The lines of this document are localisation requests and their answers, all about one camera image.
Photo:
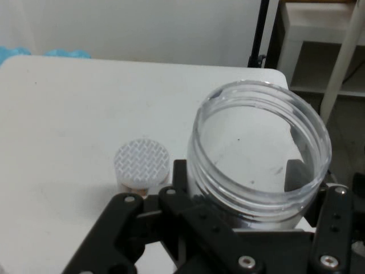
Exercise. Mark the black tripod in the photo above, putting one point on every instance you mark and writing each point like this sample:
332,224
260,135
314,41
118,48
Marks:
262,31

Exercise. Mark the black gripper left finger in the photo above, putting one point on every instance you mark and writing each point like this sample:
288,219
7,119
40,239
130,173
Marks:
194,231

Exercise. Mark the clear plastic jar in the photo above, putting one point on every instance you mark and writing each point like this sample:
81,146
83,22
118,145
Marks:
256,137

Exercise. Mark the nut jar with white lid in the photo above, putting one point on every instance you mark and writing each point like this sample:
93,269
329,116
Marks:
141,160

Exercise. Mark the white slanted tube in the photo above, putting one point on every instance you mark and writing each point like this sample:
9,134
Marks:
340,65

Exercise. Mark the white shelf unit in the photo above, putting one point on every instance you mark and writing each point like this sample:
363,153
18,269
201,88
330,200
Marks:
310,34

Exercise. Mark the cyan foam block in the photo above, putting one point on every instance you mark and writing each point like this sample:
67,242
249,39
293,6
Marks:
68,53
14,52

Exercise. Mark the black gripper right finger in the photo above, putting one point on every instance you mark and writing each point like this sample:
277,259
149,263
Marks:
330,225

